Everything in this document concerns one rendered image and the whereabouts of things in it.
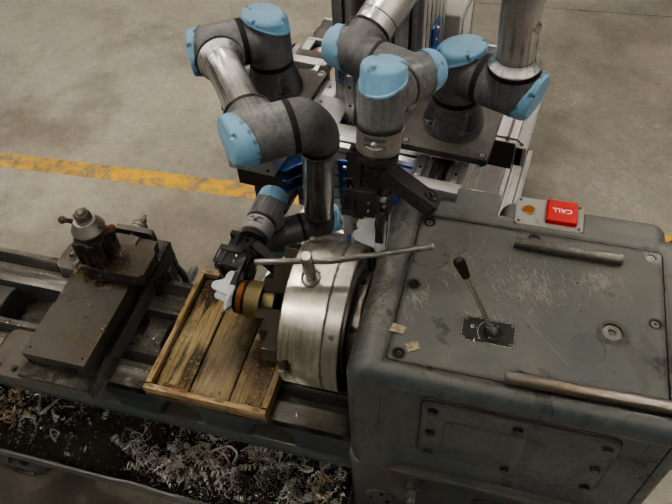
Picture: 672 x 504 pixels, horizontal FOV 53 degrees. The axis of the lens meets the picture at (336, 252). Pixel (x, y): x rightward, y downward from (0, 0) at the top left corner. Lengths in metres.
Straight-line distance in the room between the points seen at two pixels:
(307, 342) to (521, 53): 0.74
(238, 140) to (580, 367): 0.76
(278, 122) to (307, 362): 0.48
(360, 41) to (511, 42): 0.40
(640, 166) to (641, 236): 2.13
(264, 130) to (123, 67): 2.98
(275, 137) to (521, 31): 0.54
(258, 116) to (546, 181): 2.18
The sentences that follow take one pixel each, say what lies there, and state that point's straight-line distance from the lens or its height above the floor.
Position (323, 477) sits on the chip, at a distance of 1.83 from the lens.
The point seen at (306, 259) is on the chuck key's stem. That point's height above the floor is 1.32.
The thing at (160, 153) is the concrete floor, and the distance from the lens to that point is 3.60.
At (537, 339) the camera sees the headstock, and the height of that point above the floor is 1.25.
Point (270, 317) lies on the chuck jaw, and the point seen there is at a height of 1.10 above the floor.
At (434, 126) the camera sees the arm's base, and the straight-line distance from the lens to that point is 1.69.
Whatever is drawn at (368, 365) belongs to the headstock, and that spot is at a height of 1.25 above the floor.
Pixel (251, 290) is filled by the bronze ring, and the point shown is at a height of 1.12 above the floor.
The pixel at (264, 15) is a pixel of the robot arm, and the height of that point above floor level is 1.39.
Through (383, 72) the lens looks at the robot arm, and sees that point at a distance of 1.04.
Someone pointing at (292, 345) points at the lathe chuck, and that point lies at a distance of 1.31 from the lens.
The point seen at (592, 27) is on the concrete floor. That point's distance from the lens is 4.49.
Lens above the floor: 2.26
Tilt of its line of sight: 50 degrees down
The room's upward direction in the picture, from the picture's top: 4 degrees counter-clockwise
